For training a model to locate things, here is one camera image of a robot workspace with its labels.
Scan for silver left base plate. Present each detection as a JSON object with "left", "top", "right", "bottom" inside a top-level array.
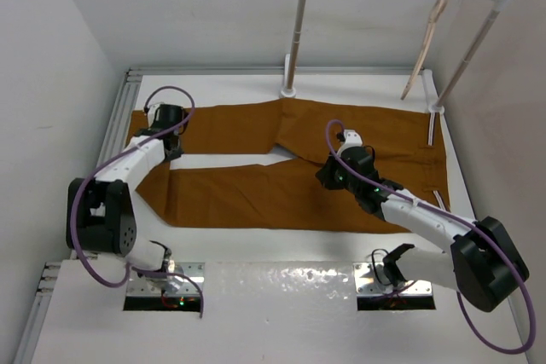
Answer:
[{"left": 123, "top": 261, "right": 205, "bottom": 314}]

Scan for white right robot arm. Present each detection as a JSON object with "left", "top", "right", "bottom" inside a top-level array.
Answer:
[{"left": 316, "top": 146, "right": 529, "bottom": 312}]

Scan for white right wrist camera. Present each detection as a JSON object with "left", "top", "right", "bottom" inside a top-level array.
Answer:
[{"left": 336, "top": 129, "right": 363, "bottom": 155}]

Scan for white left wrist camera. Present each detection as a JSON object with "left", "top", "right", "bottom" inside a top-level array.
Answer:
[{"left": 144, "top": 102, "right": 163, "bottom": 122}]

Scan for wooden clothes hanger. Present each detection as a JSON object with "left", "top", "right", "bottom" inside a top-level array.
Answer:
[{"left": 400, "top": 0, "right": 450, "bottom": 100}]

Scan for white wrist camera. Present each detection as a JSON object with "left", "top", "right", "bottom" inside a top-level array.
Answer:
[
  {"left": 144, "top": 102, "right": 163, "bottom": 122},
  {"left": 336, "top": 129, "right": 363, "bottom": 155}
]

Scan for brown trousers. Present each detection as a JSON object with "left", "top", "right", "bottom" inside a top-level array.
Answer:
[{"left": 137, "top": 99, "right": 449, "bottom": 234}]

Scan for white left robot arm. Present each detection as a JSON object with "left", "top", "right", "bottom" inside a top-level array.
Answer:
[{"left": 66, "top": 104, "right": 188, "bottom": 271}]

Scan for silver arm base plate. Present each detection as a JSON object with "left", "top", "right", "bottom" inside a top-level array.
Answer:
[{"left": 353, "top": 260, "right": 436, "bottom": 312}]

